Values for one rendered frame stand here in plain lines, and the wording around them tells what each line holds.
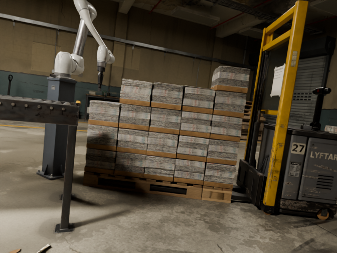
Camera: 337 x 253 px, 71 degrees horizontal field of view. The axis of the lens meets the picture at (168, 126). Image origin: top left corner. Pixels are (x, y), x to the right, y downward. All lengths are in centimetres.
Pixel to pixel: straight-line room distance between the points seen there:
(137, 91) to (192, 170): 92
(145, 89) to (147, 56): 713
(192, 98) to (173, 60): 747
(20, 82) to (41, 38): 158
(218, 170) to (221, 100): 67
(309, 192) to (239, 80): 119
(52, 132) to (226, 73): 179
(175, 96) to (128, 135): 58
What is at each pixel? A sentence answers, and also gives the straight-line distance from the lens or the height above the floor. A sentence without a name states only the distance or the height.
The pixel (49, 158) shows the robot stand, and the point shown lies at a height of 19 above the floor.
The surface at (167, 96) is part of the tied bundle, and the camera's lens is 224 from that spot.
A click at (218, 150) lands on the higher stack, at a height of 50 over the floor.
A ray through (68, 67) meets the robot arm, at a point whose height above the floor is 112.
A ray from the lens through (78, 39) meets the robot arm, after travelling 284.
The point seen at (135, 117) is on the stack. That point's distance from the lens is 226.
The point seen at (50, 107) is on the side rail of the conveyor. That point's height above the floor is 78.
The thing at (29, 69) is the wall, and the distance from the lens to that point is 907.
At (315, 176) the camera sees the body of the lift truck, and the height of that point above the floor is 40.
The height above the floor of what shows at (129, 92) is 95.
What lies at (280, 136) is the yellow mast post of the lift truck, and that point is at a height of 72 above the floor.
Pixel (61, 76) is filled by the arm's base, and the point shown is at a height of 103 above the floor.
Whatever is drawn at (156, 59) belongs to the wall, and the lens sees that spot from 944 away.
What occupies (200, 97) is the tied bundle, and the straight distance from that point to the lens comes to 225.
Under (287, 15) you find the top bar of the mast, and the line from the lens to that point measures 260.
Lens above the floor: 88
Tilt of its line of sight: 5 degrees down
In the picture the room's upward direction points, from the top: 7 degrees clockwise
